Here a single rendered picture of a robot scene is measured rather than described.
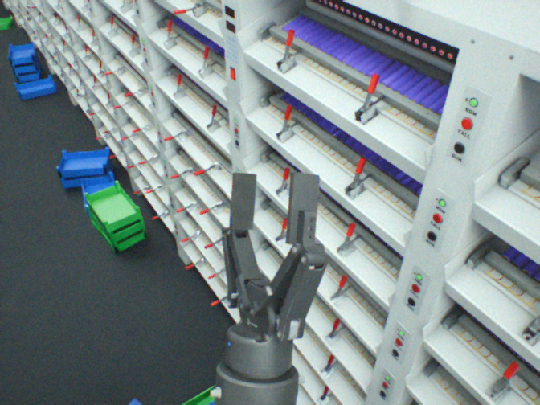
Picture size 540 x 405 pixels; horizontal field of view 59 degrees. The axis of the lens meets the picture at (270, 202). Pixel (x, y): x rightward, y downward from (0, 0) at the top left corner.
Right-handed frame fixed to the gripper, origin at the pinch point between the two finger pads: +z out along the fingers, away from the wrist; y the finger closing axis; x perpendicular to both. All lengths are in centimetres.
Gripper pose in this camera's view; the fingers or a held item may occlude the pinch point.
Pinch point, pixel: (271, 183)
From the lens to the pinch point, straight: 52.6
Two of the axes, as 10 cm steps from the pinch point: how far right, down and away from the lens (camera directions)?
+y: 4.8, 0.6, -8.7
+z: 0.7, -10.0, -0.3
